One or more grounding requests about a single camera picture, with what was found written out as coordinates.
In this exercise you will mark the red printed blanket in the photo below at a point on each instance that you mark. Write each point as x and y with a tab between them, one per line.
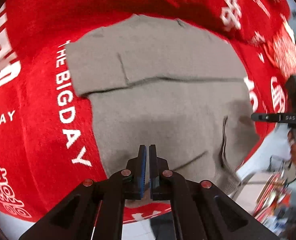
38	105

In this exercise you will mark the grey sweater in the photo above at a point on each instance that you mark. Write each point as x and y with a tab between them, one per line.
163	105

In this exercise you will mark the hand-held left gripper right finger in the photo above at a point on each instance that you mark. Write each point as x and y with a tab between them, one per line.
151	177

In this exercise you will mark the person's dark pants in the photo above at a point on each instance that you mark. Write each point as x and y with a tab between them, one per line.
160	230

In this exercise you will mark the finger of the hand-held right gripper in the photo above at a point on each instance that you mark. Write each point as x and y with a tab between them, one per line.
264	117

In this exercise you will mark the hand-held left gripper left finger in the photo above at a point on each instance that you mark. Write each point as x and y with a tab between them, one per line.
143	177

